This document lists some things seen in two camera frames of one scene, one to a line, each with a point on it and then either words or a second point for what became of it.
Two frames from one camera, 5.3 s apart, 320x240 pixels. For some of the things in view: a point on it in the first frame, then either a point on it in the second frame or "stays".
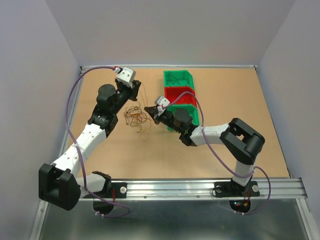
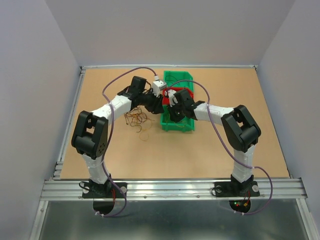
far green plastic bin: [178, 78] stays
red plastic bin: [172, 93] stays
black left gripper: [133, 91] → [156, 107]
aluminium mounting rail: [288, 189] stays
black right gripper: [152, 112] → [173, 117]
